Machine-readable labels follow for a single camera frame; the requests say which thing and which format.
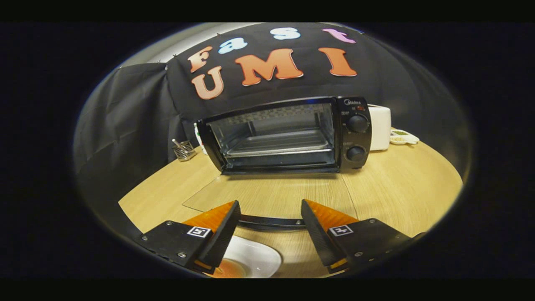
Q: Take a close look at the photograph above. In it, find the black toaster oven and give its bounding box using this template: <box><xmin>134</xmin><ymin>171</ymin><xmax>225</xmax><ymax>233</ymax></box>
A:
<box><xmin>183</xmin><ymin>96</ymin><xmax>372</xmax><ymax>230</ymax></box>

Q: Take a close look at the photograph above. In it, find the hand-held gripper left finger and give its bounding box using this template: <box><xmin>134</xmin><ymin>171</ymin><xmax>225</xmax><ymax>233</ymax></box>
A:
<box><xmin>135</xmin><ymin>200</ymin><xmax>242</xmax><ymax>275</ymax></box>

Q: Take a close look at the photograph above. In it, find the small white condiment dish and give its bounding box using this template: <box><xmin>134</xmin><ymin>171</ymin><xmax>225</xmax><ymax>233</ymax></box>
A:
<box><xmin>390</xmin><ymin>129</ymin><xmax>420</xmax><ymax>145</ymax></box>

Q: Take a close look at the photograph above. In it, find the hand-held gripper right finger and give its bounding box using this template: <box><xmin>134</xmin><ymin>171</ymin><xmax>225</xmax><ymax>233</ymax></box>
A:
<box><xmin>301</xmin><ymin>199</ymin><xmax>427</xmax><ymax>274</ymax></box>

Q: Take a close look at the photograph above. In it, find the wire mesh holder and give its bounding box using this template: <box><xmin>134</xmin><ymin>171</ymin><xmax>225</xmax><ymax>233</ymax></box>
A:
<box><xmin>172</xmin><ymin>139</ymin><xmax>197</xmax><ymax>162</ymax></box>

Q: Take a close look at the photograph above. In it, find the white toaster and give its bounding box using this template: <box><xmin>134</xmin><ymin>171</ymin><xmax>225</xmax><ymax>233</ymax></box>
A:
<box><xmin>368</xmin><ymin>105</ymin><xmax>392</xmax><ymax>151</ymax></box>

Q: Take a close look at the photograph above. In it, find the white plate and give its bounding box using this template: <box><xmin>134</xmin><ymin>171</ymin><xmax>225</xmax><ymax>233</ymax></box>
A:
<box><xmin>209</xmin><ymin>235</ymin><xmax>282</xmax><ymax>278</ymax></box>

